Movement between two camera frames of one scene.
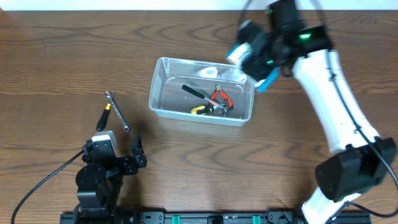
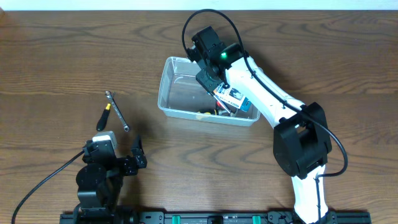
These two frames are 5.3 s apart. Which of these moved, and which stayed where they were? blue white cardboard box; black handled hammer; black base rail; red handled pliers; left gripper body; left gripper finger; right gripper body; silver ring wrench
Moved: right gripper body; red handled pliers; black handled hammer; blue white cardboard box
Stayed: black base rail; silver ring wrench; left gripper body; left gripper finger
